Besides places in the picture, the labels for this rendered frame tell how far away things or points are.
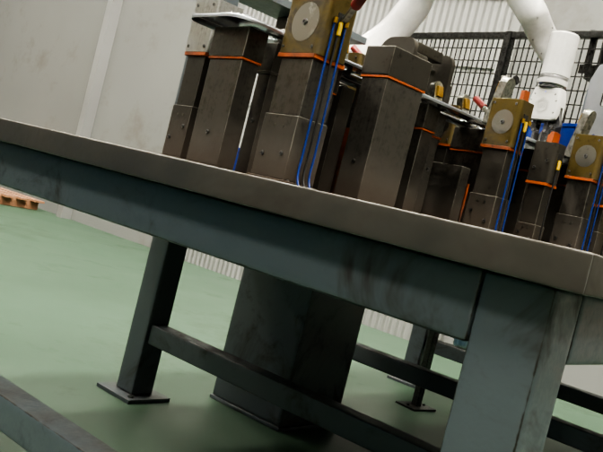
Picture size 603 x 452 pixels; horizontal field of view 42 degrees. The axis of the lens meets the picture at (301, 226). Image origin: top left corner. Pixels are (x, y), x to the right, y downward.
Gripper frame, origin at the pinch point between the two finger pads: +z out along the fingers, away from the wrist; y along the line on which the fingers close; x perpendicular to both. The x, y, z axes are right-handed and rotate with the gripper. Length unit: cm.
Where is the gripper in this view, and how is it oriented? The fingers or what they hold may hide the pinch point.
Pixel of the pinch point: (538, 139)
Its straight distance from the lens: 238.9
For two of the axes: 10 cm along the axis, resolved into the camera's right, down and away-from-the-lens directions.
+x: 7.3, 1.6, 6.6
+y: 6.4, 1.8, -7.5
